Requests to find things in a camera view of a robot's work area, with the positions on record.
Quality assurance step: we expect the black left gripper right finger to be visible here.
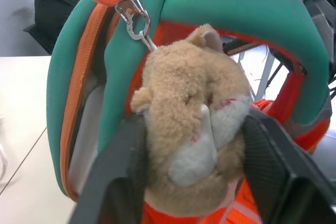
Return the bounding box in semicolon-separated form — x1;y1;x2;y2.
243;110;336;224

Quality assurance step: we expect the person in black shirt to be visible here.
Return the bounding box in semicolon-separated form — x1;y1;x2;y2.
34;0;86;41

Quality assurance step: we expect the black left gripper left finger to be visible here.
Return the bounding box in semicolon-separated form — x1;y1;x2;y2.
67;115;148;224

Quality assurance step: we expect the silver carabiner clip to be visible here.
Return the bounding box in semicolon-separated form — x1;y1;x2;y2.
114;0;151;41

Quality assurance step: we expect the orange and teal backpack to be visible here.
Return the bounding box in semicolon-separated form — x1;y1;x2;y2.
46;0;332;224

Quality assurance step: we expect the black chair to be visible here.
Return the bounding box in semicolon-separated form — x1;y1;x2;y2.
23;24;57;56

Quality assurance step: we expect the tan plush hamster keychain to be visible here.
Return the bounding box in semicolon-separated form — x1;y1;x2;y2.
130;23;254;217

